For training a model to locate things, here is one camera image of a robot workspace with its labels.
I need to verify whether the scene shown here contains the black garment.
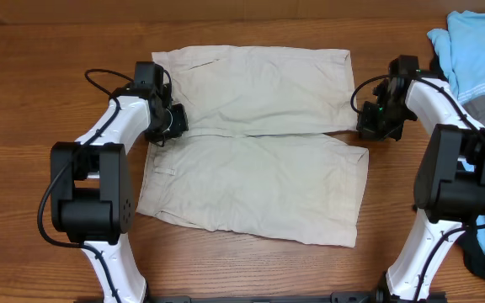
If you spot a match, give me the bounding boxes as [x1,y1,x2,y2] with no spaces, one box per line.
[413,55,485,282]

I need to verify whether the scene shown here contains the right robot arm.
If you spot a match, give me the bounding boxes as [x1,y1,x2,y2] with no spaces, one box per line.
[331,55,485,302]

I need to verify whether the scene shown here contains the light blue shirt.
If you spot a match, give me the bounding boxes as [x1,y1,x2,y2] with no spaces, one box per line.
[426,10,485,256]

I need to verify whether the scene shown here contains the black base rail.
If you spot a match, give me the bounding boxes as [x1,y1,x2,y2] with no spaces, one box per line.
[73,287,449,303]

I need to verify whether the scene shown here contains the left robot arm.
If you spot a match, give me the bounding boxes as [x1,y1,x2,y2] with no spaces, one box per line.
[37,61,189,302]

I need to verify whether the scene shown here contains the beige khaki shorts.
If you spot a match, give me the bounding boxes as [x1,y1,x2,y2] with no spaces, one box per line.
[137,45,369,247]

